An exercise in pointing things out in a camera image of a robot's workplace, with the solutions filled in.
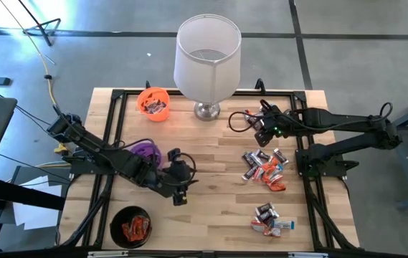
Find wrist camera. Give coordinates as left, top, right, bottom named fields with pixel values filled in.
left=166, top=148, right=183, bottom=163
left=259, top=102, right=280, bottom=121

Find black metal stand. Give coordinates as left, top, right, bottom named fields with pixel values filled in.
left=16, top=0, right=62, bottom=47

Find orange candy pack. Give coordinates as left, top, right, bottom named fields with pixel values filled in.
left=120, top=220, right=136, bottom=242
left=263, top=171, right=284, bottom=186
left=131, top=216, right=151, bottom=239
left=131, top=229, right=147, bottom=243
left=268, top=181, right=287, bottom=193
left=260, top=157, right=280, bottom=176

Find black crossbar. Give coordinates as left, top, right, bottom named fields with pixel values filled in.
left=0, top=175, right=67, bottom=212

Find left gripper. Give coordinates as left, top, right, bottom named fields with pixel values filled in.
left=153, top=159, right=195, bottom=208

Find orange white candy bar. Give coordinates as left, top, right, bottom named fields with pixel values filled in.
left=250, top=219, right=268, bottom=233
left=252, top=165, right=266, bottom=181
left=262, top=226, right=283, bottom=238

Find white shade silver table lamp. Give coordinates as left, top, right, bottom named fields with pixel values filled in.
left=173, top=13, right=242, bottom=122

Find black aluminium table frame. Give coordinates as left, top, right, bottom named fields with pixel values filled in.
left=58, top=77, right=361, bottom=254

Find white paper sheets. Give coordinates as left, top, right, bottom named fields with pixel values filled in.
left=11, top=174, right=65, bottom=231

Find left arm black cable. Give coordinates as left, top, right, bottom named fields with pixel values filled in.
left=52, top=103, right=199, bottom=189

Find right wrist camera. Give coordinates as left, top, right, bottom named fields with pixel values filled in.
left=259, top=102, right=280, bottom=121

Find purple plastic bucket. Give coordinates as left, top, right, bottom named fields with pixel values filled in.
left=128, top=140, right=164, bottom=169

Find thin black cable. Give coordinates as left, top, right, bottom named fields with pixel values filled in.
left=0, top=81, right=56, bottom=128

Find orange pumpkin bucket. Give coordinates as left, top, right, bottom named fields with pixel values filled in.
left=137, top=86, right=171, bottom=123

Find yellow floor cable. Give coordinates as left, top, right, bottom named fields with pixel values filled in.
left=0, top=0, right=65, bottom=146

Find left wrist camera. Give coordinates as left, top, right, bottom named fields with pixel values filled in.
left=166, top=148, right=183, bottom=163

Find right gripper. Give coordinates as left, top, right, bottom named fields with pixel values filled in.
left=254, top=107, right=300, bottom=148

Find black plastic bucket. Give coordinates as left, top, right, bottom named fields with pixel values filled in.
left=110, top=204, right=153, bottom=249

